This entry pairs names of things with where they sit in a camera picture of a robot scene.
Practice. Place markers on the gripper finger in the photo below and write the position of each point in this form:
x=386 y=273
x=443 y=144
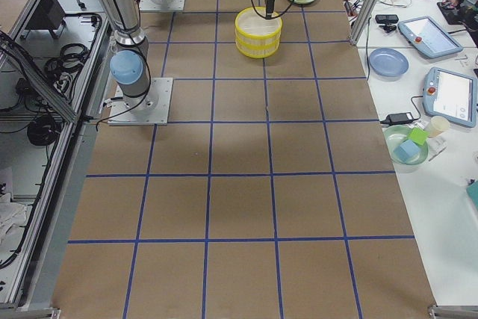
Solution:
x=271 y=8
x=267 y=9

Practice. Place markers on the yellow steamer layer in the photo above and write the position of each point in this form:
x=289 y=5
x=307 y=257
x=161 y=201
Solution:
x=251 y=23
x=256 y=51

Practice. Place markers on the black webcam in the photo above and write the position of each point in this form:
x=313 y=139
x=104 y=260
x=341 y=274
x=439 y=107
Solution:
x=387 y=22

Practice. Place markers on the blue plate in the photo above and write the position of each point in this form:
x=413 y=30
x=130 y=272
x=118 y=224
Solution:
x=388 y=62

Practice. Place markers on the upper teach pendant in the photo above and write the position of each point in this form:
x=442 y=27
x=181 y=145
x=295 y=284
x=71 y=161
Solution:
x=428 y=37

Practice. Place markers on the teach pendant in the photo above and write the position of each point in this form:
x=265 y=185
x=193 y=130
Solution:
x=428 y=37
x=451 y=95

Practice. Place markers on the black power adapter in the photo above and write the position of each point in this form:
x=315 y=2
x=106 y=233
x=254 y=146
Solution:
x=401 y=118

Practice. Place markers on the lower teach pendant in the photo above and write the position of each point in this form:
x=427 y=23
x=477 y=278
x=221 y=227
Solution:
x=451 y=95

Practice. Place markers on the green cube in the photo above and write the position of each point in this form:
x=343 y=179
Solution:
x=418 y=136

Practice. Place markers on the blue cube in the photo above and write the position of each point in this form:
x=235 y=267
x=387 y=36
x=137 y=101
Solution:
x=407 y=151

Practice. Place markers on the paper cup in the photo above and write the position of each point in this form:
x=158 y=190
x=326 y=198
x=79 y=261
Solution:
x=436 y=126

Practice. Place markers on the white cloth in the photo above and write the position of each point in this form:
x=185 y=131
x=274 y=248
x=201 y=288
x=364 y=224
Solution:
x=13 y=214

